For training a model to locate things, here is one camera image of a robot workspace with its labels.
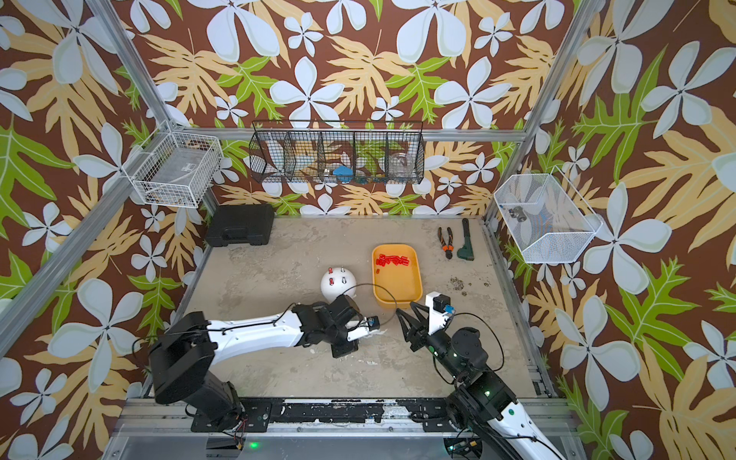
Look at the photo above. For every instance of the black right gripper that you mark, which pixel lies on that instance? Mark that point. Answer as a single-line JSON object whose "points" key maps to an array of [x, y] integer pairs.
{"points": [[425, 337]]}

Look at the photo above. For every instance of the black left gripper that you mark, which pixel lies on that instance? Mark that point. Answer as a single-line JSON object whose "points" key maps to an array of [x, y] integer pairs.
{"points": [[341, 350]]}

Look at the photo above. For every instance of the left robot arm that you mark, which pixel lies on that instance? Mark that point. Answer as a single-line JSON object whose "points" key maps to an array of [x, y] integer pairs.
{"points": [[181, 359]]}

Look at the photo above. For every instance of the green pipe wrench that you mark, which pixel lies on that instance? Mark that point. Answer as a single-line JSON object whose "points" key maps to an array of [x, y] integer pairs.
{"points": [[466, 251]]}

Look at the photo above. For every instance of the white dome screw fixture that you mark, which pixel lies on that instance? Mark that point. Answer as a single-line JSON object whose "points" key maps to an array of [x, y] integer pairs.
{"points": [[330, 293]]}

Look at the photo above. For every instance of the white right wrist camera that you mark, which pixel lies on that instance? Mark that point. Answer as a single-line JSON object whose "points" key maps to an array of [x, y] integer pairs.
{"points": [[440, 311]]}

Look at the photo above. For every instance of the pile of red sleeves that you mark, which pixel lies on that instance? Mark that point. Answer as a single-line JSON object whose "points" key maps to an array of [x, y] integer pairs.
{"points": [[384, 260]]}

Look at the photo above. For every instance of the black wire basket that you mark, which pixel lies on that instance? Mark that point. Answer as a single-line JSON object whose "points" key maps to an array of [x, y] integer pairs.
{"points": [[339, 152]]}

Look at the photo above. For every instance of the white wire basket left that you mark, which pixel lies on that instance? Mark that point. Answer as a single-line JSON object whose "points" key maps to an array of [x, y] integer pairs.
{"points": [[174, 167]]}

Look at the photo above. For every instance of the black plastic tool case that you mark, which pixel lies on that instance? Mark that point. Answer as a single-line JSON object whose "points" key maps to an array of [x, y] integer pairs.
{"points": [[245, 223]]}

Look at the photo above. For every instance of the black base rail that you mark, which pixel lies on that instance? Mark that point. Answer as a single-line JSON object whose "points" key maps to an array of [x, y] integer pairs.
{"points": [[261, 415]]}

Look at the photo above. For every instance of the yellow plastic tray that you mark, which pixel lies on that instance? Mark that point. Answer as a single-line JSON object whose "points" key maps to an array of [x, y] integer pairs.
{"points": [[397, 286]]}

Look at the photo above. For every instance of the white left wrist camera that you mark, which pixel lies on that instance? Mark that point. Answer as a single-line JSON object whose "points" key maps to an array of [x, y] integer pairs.
{"points": [[364, 327]]}

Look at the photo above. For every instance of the orange handled pliers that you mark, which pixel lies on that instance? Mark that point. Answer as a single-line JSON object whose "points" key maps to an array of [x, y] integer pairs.
{"points": [[445, 238]]}

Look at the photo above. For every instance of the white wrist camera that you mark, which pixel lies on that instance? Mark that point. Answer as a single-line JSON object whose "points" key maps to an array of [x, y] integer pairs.
{"points": [[364, 327], [440, 311]]}

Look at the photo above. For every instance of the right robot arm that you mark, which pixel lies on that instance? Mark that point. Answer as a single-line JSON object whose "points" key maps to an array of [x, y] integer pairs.
{"points": [[481, 402]]}

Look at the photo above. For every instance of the white mesh basket right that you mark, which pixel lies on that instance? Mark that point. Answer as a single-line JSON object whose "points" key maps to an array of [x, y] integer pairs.
{"points": [[547, 217]]}

